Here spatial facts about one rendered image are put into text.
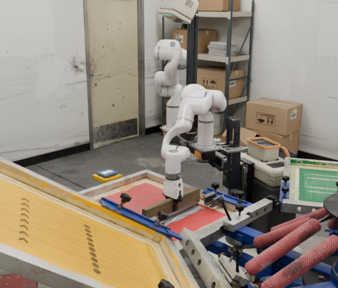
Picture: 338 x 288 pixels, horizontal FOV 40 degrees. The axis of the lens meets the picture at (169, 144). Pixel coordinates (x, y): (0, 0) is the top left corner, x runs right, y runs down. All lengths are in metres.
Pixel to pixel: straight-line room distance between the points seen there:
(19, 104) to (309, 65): 3.54
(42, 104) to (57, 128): 0.39
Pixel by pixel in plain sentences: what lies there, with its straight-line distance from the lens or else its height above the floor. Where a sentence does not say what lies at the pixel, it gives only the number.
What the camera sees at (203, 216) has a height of 0.95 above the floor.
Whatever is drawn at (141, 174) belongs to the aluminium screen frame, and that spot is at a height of 0.99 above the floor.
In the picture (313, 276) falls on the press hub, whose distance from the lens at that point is 1.88.
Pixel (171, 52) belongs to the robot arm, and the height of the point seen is 1.67.
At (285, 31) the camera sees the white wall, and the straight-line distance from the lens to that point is 6.24.
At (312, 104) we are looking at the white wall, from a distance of 6.13.
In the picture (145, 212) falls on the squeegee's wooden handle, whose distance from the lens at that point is 2.20.
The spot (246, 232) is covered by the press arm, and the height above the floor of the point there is 1.04.
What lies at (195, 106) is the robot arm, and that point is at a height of 1.48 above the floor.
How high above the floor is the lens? 1.99
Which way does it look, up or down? 17 degrees down
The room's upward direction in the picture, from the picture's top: straight up
